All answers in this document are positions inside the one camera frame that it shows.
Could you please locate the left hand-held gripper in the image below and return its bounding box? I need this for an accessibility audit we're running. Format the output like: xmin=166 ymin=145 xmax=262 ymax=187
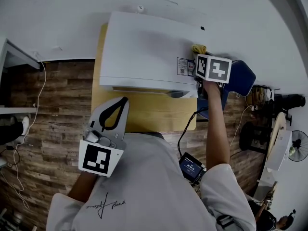
xmin=78 ymin=96 xmax=130 ymax=178

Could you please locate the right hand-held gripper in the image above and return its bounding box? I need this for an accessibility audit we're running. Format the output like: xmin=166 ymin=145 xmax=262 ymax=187
xmin=195 ymin=53 xmax=232 ymax=98

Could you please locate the yellow cloth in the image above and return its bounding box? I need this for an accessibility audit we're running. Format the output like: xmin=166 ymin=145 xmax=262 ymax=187
xmin=191 ymin=44 xmax=207 ymax=55

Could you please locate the white microwave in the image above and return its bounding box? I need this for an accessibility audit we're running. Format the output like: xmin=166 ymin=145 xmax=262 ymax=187
xmin=99 ymin=11 xmax=205 ymax=99

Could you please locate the person's right forearm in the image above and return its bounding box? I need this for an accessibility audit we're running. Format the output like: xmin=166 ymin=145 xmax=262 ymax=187
xmin=203 ymin=80 xmax=231 ymax=171

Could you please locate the person's left forearm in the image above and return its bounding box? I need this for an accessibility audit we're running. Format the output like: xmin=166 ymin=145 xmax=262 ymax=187
xmin=67 ymin=171 xmax=102 ymax=203

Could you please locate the blue chair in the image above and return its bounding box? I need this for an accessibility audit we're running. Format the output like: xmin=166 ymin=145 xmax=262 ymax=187
xmin=196 ymin=59 xmax=257 ymax=120

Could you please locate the person's white t-shirt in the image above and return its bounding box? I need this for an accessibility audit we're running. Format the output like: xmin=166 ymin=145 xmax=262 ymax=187
xmin=45 ymin=132 xmax=257 ymax=231

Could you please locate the black bulky object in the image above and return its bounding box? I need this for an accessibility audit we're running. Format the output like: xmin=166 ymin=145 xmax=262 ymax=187
xmin=281 ymin=94 xmax=307 ymax=111

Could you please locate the round wooden table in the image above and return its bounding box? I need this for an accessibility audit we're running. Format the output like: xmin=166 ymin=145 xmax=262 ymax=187
xmin=267 ymin=112 xmax=287 ymax=155

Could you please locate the black device with screen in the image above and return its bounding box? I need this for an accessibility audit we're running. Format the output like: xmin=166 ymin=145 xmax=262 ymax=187
xmin=179 ymin=152 xmax=207 ymax=184

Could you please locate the white box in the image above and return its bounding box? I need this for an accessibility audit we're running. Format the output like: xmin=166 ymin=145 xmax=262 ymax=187
xmin=266 ymin=129 xmax=293 ymax=172

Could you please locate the black standing fan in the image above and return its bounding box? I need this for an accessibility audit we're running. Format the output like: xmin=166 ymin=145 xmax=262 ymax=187
xmin=287 ymin=129 xmax=308 ymax=163

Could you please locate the white shelf unit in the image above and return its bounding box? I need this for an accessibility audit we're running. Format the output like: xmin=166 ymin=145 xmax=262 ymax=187
xmin=0 ymin=38 xmax=41 ymax=115

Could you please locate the thin white cable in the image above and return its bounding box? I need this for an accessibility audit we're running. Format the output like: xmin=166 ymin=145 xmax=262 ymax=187
xmin=229 ymin=104 xmax=256 ymax=149

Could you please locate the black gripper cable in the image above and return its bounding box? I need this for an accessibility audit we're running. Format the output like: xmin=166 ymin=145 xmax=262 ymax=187
xmin=177 ymin=106 xmax=209 ymax=159

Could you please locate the long white cable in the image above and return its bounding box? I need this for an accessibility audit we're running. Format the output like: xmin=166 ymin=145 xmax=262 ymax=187
xmin=13 ymin=60 xmax=47 ymax=210

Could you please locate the black strap buckle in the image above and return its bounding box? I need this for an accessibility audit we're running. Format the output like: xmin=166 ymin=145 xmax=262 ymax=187
xmin=216 ymin=214 xmax=236 ymax=229

